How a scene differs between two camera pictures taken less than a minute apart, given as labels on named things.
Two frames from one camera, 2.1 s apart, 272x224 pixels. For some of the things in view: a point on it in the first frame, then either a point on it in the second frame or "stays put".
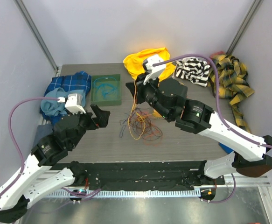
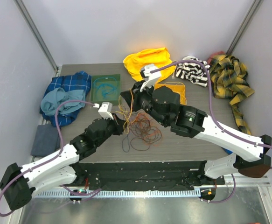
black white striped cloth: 193,69 stays put
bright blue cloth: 226,149 stays put
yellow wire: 138,138 to 127,124
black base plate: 138,176 stays put
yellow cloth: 133,63 stays put
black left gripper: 101,120 to 118,124
